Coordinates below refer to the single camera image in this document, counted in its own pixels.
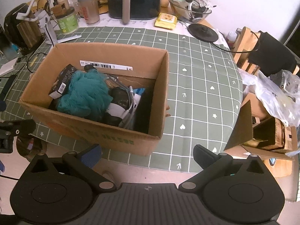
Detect teal mesh bath loofah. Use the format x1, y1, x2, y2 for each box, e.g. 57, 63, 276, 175
56, 69, 113, 122

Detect black tissue pack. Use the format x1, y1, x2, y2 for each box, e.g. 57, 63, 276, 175
48, 64, 77, 100

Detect brown cardboard box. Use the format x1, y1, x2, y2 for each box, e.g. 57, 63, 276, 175
19, 42, 169, 156

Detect black round soft object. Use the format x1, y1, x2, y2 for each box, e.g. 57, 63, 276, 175
110, 87, 130, 110

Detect green grid tablecloth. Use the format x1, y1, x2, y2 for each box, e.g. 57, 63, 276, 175
0, 25, 245, 174

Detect open cardboard box on floor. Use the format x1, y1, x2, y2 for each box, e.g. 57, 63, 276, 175
224, 93, 297, 178

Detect white plastic bags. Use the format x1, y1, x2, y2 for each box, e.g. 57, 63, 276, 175
238, 69, 299, 128

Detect white power adapter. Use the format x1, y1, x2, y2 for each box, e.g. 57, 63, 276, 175
0, 58, 18, 76

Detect black cloth on chair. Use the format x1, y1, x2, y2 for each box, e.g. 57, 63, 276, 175
248, 31, 296, 77

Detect wooden chair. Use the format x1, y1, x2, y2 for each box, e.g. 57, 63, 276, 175
232, 27, 299, 75

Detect black round kettle base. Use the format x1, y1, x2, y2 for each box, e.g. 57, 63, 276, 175
188, 24, 219, 43

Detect dark wooden container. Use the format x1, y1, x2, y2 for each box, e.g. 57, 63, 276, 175
4, 3, 44, 55

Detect green label jar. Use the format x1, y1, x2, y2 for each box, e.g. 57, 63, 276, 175
51, 4, 79, 35

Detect white tripod phone stand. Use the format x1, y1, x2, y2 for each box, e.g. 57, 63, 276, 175
16, 0, 82, 47

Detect yellow wet wipes pack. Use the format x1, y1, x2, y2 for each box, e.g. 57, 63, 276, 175
154, 13, 177, 30

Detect glass bowl with clutter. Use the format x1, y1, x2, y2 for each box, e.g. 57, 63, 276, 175
169, 0, 213, 23

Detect grey lid shaker bottle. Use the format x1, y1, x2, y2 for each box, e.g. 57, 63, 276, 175
78, 0, 100, 24

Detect black air fryer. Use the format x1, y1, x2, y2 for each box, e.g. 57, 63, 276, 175
108, 0, 161, 23

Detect thin black cable with plug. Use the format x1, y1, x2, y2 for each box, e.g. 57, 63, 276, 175
17, 51, 47, 74

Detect black kettle power cable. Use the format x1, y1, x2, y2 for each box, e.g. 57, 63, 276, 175
210, 29, 262, 53

